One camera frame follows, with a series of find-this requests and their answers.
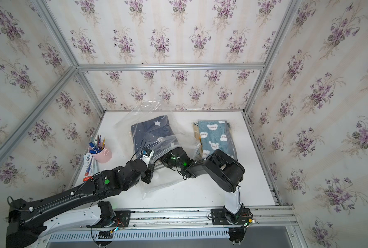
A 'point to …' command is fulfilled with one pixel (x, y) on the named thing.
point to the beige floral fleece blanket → (197, 135)
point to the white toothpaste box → (90, 166)
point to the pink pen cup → (103, 156)
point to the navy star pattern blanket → (156, 134)
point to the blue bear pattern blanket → (214, 135)
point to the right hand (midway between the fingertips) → (157, 157)
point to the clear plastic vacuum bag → (164, 175)
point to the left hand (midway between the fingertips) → (156, 168)
